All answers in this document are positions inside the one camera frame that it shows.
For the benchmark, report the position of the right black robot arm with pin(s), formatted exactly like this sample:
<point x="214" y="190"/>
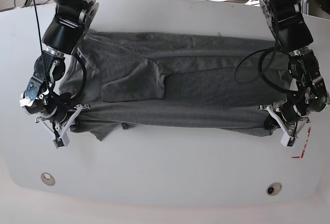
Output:
<point x="71" y="22"/>

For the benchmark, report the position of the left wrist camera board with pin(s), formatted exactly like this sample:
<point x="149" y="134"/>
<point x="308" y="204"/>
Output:
<point x="288" y="141"/>

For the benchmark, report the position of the red tape rectangle marking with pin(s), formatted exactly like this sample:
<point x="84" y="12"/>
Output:
<point x="300" y="144"/>

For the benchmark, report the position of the left round table grommet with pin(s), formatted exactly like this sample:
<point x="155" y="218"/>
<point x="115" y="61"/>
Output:
<point x="48" y="179"/>

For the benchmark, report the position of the round table grommet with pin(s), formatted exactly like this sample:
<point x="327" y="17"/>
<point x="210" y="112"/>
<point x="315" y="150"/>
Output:
<point x="274" y="188"/>
<point x="48" y="179"/>

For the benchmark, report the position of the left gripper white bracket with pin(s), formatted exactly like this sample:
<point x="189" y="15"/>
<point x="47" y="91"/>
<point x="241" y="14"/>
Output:
<point x="286" y="116"/>

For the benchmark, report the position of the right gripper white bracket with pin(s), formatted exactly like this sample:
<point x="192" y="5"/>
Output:
<point x="60" y="121"/>

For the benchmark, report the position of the grey T-shirt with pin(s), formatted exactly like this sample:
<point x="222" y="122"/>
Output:
<point x="173" y="80"/>

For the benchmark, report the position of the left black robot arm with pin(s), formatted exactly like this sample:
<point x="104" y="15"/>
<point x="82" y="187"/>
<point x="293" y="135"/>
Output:
<point x="292" y="38"/>

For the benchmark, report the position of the right round table grommet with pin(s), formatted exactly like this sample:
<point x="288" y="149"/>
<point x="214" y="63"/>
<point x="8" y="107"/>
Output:
<point x="274" y="188"/>

